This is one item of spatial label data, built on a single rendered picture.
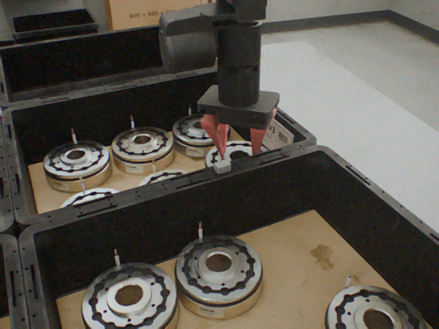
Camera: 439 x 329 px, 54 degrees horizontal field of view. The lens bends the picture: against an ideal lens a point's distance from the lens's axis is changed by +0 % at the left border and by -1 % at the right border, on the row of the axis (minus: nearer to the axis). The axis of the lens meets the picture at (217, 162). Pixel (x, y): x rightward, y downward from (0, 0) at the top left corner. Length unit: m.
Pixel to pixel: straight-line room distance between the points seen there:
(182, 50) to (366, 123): 0.73
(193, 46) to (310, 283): 0.32
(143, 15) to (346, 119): 2.43
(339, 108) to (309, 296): 0.76
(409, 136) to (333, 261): 0.62
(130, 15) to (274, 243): 2.90
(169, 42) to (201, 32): 0.04
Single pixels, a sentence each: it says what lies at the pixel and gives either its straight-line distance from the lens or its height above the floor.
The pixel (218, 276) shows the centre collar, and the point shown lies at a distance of 0.50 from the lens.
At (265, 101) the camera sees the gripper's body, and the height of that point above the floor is 0.98.
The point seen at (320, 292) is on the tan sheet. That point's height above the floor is 0.83.
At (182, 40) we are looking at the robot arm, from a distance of 0.52.
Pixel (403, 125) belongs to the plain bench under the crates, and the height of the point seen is 0.70.
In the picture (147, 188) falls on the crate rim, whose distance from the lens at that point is 0.52.
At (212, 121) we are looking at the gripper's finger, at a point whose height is 0.95.
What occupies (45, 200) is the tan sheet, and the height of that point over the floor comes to 0.83.
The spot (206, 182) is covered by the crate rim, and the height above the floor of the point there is 0.93.
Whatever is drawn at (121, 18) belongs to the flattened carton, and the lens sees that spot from 3.36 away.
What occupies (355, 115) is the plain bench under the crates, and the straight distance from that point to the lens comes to 1.20.
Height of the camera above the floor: 1.25
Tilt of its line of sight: 35 degrees down
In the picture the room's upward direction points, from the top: straight up
